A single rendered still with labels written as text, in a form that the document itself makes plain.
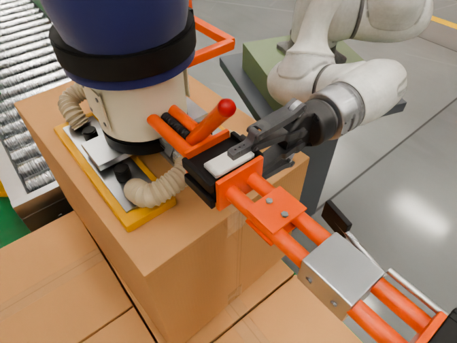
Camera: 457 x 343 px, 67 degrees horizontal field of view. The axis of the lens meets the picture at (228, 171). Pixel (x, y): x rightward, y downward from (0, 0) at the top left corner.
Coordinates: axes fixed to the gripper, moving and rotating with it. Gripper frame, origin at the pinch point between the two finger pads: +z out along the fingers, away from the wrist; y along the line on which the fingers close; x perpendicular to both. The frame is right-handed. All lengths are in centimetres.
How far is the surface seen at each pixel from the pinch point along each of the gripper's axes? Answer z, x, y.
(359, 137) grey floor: -144, 49, 106
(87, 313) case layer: 29, 22, 54
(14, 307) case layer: 43, 35, 54
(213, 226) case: 2.4, 0.9, 13.3
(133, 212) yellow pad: 12.3, 10.6, 11.2
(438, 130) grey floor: -190, 22, 105
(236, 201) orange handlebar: 2.9, -5.4, -0.7
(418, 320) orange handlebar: -1.7, -29.0, -1.3
